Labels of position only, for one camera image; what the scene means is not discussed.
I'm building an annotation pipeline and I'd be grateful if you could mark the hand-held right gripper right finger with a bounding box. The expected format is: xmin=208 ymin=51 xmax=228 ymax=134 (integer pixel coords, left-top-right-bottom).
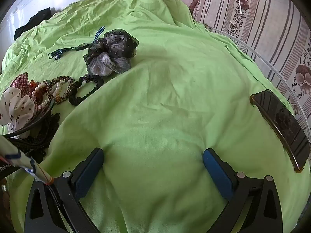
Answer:
xmin=203 ymin=148 xmax=283 ymax=233

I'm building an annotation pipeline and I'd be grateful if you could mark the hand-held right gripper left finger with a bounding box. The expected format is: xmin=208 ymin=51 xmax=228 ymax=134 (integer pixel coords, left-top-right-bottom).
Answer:
xmin=24 ymin=148 xmax=105 ymax=233

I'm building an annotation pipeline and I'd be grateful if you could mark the black headband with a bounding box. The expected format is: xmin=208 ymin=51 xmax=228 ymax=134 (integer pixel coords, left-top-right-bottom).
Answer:
xmin=0 ymin=97 xmax=56 ymax=139

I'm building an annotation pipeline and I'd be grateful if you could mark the black hair clips bundle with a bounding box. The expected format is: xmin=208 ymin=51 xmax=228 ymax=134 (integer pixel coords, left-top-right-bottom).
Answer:
xmin=10 ymin=113 xmax=61 ymax=163

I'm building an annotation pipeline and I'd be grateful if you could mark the white printed scrunchie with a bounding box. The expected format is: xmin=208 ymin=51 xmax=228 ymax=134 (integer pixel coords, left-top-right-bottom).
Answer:
xmin=0 ymin=87 xmax=36 ymax=133

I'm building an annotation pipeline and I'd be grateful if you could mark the amber bead bracelet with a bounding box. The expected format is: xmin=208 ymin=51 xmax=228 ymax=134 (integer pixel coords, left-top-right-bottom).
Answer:
xmin=29 ymin=80 xmax=46 ymax=102

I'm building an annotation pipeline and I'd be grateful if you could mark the white pearl bracelet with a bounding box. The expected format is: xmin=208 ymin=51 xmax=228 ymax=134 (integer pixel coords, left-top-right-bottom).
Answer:
xmin=31 ymin=81 xmax=64 ymax=107

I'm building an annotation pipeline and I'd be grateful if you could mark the red plaid scrunchie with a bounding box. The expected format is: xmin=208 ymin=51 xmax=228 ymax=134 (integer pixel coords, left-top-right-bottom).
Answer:
xmin=10 ymin=72 xmax=34 ymax=90

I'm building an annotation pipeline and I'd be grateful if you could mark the black hair tie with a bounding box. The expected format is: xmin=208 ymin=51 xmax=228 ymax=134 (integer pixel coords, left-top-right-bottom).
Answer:
xmin=68 ymin=73 xmax=104 ymax=106

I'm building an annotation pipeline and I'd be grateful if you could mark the leopard print bracelet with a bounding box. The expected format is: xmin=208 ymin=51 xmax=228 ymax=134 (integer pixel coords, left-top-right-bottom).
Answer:
xmin=46 ymin=76 xmax=76 ymax=102

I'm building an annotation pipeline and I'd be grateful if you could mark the black dotted organza scrunchie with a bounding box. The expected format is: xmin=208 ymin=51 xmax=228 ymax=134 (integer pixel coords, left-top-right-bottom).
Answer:
xmin=83 ymin=28 xmax=139 ymax=76

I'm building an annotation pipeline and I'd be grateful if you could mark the smartphone in clear case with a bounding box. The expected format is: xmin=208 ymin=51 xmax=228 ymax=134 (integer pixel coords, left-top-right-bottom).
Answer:
xmin=250 ymin=90 xmax=311 ymax=174

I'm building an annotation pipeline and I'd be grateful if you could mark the green blanket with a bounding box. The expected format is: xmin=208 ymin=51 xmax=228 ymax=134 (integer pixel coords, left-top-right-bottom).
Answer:
xmin=0 ymin=0 xmax=310 ymax=233

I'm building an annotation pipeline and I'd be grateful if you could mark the clear plastic tube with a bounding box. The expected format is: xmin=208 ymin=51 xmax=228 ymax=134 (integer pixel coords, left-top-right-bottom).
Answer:
xmin=204 ymin=24 xmax=311 ymax=139

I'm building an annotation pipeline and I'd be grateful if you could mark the black cloth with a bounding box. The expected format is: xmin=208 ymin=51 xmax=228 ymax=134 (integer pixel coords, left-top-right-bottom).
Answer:
xmin=13 ymin=8 xmax=52 ymax=41

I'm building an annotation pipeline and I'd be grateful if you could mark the striped floral sofa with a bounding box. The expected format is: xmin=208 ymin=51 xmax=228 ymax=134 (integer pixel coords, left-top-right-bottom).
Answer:
xmin=188 ymin=0 xmax=311 ymax=136

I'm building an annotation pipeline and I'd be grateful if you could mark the white wrapped cable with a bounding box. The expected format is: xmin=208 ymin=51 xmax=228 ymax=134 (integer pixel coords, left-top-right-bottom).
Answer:
xmin=0 ymin=135 xmax=53 ymax=183

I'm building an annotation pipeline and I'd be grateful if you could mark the striped strap watch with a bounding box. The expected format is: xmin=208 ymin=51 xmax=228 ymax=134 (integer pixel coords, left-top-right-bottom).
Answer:
xmin=48 ymin=26 xmax=105 ymax=61

